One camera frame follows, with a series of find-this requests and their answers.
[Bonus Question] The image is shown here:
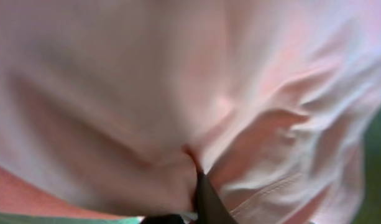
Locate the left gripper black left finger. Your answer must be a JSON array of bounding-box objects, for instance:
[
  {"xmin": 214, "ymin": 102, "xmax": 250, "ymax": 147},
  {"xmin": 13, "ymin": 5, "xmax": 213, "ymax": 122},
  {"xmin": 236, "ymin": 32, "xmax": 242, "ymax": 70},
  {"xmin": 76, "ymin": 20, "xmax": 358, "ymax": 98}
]
[{"xmin": 140, "ymin": 215, "xmax": 185, "ymax": 224}]

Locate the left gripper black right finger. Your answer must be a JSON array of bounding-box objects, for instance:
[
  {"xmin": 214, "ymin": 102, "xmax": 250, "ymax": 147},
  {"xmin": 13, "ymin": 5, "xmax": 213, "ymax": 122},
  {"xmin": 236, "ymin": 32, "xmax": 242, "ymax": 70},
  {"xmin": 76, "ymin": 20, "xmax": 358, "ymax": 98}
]
[{"xmin": 195, "ymin": 172, "xmax": 237, "ymax": 224}]

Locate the pink printed t-shirt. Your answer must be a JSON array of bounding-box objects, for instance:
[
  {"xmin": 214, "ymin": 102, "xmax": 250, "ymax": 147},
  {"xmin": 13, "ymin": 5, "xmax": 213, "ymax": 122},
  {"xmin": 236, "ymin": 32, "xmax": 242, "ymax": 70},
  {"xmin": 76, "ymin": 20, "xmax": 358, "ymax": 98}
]
[{"xmin": 0, "ymin": 0, "xmax": 381, "ymax": 223}]

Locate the folded red printed t-shirt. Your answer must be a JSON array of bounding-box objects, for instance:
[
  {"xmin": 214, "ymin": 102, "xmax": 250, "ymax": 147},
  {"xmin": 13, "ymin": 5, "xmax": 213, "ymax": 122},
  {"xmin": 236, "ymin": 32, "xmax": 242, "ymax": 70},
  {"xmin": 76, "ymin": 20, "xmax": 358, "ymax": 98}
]
[{"xmin": 0, "ymin": 167, "xmax": 124, "ymax": 220}]

